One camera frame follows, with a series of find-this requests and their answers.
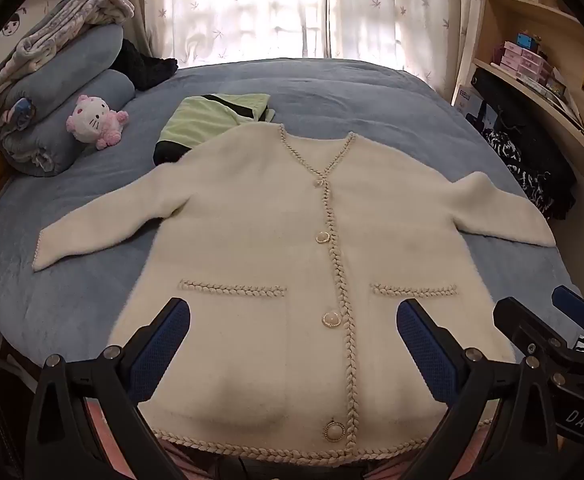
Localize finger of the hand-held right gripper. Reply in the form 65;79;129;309
552;285;584;331
493;297;581;361

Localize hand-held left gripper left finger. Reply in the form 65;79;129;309
24;297;193;480

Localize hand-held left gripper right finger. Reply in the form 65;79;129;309
396;298;560;480

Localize white fuzzy cardigan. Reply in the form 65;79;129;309
32;122;558;463

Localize pink cloth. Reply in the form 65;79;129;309
84;397;173;463

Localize black and white patterned cloth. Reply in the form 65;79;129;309
482;127;558;216

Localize white box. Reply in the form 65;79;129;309
452;85;485;121

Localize green and black garment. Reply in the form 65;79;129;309
154;93;277;166

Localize grey-blue pillows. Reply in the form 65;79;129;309
0;70;136;177

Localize pink cat plush toy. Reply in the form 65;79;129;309
66;94;130;151

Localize blue bed blanket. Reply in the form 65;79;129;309
0;57;584;461

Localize stack of pink boxes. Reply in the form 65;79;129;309
499;40;554;82

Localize black fuzzy garment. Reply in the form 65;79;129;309
109;39;179;91

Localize wooden bookshelf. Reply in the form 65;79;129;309
452;0;584;221

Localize rolled blue blanket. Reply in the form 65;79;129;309
9;25;125;111

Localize sheer leaf-print curtain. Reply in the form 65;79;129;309
326;0;488;98
79;0;329;68

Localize floral white blanket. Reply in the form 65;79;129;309
0;0;136;93

